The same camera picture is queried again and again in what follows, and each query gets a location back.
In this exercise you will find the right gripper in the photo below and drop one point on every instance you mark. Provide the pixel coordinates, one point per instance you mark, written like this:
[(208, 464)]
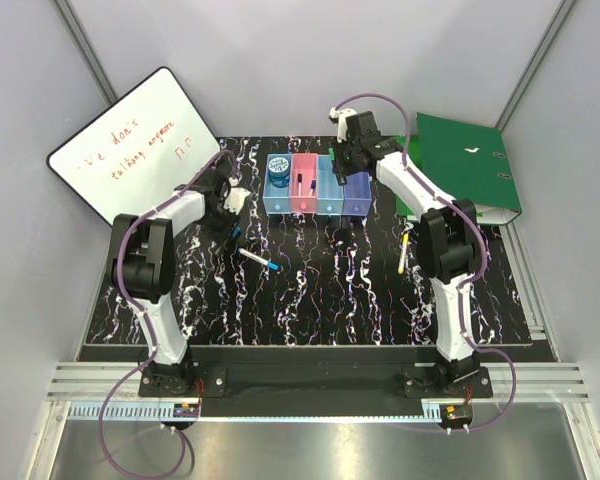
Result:
[(341, 169)]

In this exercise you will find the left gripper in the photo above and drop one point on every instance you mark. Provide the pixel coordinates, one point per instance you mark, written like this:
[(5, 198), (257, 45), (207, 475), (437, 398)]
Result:
[(226, 232)]

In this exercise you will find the green black highlighter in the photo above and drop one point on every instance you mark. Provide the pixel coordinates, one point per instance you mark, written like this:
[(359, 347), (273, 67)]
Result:
[(336, 168)]

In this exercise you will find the purple storage bin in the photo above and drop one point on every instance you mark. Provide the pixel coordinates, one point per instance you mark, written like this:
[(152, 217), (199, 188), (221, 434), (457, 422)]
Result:
[(357, 195)]

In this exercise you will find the light blue storage bin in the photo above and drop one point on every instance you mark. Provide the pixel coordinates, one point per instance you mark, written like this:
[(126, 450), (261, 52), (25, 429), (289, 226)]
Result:
[(330, 194)]

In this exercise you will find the light blue end bin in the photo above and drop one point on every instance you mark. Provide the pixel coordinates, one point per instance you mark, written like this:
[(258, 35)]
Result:
[(276, 200)]

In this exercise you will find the white marker blue cap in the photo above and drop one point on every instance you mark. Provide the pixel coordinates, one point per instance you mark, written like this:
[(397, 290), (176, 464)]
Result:
[(262, 261)]

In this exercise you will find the blue round tape dispenser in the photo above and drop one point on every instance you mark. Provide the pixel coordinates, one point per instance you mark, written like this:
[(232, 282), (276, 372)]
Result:
[(279, 169)]

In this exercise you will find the green lever arch binder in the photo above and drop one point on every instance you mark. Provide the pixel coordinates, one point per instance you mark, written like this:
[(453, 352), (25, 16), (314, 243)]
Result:
[(467, 161)]

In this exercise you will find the yellow white marker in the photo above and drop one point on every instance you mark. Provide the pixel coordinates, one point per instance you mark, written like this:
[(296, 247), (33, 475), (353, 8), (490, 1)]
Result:
[(403, 254)]

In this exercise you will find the pink storage bin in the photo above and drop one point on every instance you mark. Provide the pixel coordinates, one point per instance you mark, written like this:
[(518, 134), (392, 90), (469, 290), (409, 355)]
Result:
[(306, 163)]

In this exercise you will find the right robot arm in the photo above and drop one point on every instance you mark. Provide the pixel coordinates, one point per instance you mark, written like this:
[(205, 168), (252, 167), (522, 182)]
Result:
[(450, 248)]

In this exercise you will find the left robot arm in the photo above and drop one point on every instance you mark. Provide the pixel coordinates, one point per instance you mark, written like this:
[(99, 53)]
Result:
[(142, 267)]

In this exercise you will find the black marble pattern mat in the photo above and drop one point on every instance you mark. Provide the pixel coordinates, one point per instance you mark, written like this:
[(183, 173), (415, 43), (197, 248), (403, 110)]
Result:
[(338, 282)]

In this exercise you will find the white dry-erase board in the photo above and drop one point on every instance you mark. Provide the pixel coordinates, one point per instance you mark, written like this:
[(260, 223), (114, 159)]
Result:
[(133, 155)]

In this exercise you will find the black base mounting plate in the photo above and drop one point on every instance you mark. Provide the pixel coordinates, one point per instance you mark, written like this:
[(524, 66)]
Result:
[(274, 383)]

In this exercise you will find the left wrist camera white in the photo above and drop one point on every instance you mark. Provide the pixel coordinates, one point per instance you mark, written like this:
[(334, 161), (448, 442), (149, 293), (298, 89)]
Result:
[(236, 200)]

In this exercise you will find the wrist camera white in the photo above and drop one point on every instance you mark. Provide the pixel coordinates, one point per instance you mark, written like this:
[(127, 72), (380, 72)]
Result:
[(236, 200), (339, 117)]

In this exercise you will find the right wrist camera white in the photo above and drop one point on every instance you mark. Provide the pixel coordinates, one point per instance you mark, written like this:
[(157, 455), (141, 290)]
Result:
[(339, 117)]

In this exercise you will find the aluminium rail frame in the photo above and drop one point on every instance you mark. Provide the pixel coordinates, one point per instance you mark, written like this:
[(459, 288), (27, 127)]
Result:
[(539, 424)]

